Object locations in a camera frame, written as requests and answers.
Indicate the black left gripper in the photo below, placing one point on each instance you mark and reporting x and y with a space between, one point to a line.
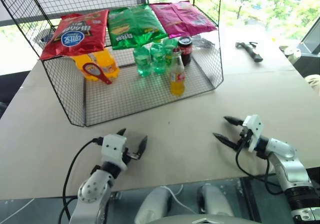
129 156

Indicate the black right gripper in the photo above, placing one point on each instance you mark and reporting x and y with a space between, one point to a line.
245 139

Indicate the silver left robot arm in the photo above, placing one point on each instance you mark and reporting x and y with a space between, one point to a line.
96 189

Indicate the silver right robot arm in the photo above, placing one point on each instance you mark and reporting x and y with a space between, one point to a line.
287 164

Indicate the orange soda glass bottle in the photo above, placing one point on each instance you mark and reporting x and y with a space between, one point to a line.
177 81

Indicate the green plastic soda bottle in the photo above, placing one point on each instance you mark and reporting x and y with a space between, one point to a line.
143 62
169 47
158 57

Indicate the red bottle opener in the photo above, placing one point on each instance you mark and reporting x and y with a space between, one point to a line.
92 70

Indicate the dark cola bottle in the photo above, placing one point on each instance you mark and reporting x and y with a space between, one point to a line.
185 51

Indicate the grey rounded robot leg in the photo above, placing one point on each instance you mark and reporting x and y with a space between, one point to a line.
152 205
215 200

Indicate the black hammer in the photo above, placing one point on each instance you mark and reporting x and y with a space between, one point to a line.
251 50

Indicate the yellow snack package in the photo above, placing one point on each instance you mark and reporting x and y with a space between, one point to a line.
105 60

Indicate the grey crumpled plastic item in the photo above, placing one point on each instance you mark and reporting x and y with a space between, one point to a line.
203 42

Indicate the grey robot torso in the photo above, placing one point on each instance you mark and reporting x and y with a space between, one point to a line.
202 220

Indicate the beige rounded object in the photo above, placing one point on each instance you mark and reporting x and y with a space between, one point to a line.
313 82

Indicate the beige tape rolls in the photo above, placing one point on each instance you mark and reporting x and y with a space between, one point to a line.
291 51

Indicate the green chip bag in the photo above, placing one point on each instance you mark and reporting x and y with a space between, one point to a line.
132 26

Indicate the black monitor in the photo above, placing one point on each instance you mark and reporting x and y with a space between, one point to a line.
311 44

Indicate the red chip bag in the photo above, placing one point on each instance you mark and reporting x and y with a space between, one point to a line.
75 34

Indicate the magenta chip bag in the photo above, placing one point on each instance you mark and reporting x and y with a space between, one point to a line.
180 19

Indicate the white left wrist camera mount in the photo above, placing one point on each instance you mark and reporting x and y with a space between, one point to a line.
113 147

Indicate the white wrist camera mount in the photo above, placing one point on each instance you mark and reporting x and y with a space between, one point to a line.
113 147
255 131

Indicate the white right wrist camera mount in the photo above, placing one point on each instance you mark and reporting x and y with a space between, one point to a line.
255 131

